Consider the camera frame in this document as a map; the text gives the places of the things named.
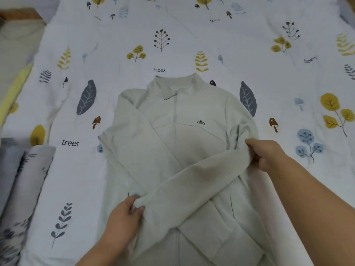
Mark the person's left hand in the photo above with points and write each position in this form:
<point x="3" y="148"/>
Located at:
<point x="122" y="224"/>

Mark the person's right hand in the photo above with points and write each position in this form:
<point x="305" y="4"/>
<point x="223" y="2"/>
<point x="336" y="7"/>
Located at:
<point x="267" y="154"/>

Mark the sage green zip jacket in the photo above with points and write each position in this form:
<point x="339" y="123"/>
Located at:
<point x="183" y="163"/>

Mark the light blue denim jeans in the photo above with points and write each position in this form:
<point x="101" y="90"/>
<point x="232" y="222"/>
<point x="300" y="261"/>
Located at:
<point x="6" y="169"/>

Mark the bed with leaf print bedding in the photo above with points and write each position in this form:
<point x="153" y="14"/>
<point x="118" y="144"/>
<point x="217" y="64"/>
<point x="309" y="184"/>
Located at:
<point x="83" y="52"/>

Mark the person's right forearm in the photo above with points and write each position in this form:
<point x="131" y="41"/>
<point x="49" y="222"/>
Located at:
<point x="316" y="210"/>

